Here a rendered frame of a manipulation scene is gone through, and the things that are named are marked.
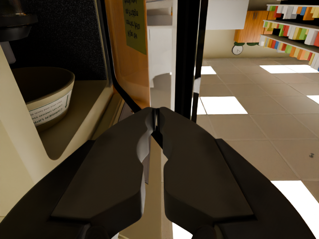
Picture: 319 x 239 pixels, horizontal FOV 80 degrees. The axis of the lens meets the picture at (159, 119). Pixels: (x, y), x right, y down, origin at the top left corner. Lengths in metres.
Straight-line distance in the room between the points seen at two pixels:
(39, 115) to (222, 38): 5.83
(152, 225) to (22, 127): 0.21
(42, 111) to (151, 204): 0.20
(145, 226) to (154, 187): 0.07
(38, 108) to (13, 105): 0.09
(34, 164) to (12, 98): 0.06
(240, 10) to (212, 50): 1.25
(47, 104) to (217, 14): 5.00
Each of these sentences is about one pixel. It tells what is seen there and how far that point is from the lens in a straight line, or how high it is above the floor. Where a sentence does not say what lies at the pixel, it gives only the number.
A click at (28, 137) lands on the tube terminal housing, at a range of 0.20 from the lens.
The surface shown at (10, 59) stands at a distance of 0.32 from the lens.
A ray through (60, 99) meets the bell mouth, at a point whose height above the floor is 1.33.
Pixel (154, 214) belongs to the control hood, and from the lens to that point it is 0.32.
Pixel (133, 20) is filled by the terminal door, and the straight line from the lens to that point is 0.28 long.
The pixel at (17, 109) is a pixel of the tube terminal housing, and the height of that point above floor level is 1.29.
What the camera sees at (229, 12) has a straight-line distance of 5.24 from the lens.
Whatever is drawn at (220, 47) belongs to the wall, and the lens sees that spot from 6.03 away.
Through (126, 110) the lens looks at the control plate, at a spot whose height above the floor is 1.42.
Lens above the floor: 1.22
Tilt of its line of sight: 32 degrees up
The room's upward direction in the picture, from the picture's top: 179 degrees clockwise
